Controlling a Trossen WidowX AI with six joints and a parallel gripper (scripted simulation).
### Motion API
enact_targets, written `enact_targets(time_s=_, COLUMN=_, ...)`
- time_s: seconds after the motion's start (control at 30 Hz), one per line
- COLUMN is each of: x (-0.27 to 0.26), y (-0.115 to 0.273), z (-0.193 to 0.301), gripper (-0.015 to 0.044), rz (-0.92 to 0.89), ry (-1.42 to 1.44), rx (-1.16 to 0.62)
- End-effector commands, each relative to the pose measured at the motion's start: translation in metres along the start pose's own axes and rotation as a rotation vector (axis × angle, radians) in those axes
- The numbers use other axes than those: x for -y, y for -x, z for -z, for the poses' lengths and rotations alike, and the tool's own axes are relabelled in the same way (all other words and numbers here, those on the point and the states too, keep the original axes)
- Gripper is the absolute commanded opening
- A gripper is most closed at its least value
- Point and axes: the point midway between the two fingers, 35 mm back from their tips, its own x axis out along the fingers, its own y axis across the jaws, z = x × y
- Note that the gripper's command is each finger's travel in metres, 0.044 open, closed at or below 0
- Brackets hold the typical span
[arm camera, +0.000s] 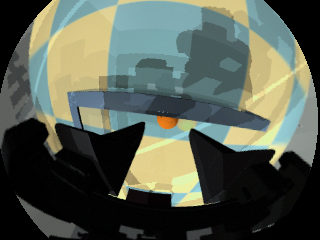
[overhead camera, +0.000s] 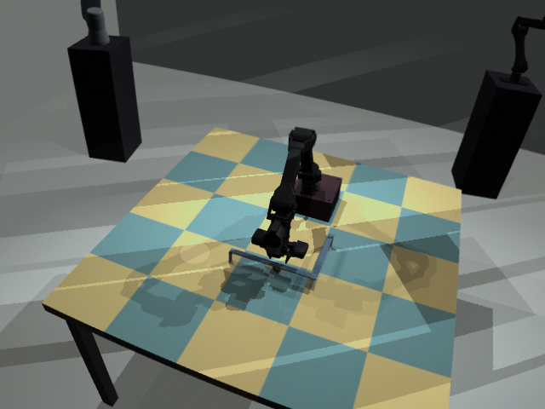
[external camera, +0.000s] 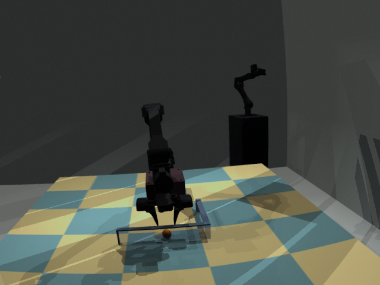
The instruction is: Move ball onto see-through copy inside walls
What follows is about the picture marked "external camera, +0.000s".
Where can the low clear l-shaped wall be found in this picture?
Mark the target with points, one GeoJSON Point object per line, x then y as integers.
{"type": "Point", "coordinates": [181, 234]}

